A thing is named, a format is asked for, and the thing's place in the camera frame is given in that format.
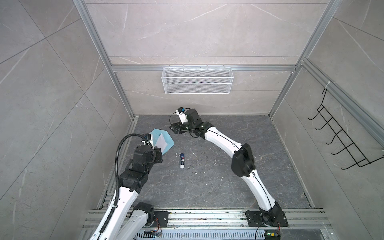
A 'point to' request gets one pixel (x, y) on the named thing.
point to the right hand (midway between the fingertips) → (174, 125)
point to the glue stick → (182, 157)
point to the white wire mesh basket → (197, 80)
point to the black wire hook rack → (361, 160)
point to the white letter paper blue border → (161, 143)
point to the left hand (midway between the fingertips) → (156, 144)
